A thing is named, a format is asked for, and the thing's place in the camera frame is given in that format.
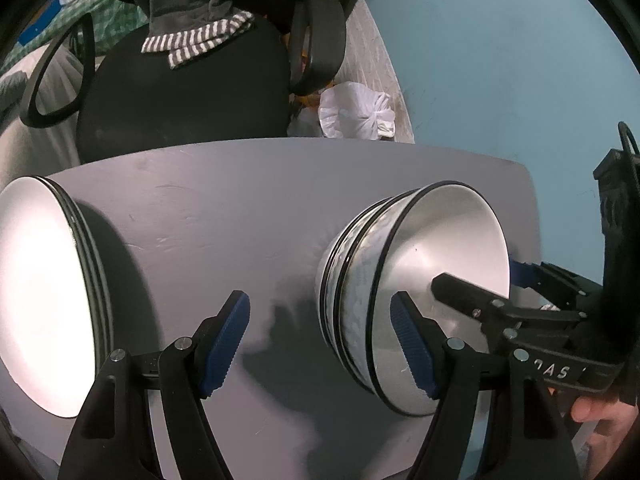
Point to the blue flat box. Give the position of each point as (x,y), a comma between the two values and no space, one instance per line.
(37,27)

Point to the white bowl black rim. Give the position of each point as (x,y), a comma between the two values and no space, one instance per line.
(450,240)
(336,305)
(320,285)

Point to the grey hoodie striped cuffs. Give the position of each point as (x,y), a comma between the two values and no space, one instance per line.
(190,0)

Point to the grey duvet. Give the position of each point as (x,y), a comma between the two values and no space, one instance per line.
(12,90)

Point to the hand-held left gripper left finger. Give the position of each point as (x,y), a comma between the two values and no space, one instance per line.
(225,350)

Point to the bed with grey sheet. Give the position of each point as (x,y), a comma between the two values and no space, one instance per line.
(30,150)

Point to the knotted white plastic bag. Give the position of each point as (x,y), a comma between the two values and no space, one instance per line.
(355,110)

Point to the black office chair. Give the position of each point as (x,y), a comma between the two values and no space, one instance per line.
(175,100)

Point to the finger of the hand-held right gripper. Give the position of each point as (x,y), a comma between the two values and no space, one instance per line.
(460,292)
(520,272)

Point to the white plate black rim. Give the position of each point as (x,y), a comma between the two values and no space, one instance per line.
(109,305)
(101,305)
(40,300)

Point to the person's right hand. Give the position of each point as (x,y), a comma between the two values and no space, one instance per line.
(595,410)

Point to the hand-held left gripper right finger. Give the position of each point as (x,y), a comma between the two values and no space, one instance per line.
(412,350)

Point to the green checkered tablecloth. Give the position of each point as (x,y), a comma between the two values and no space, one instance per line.
(107,20)

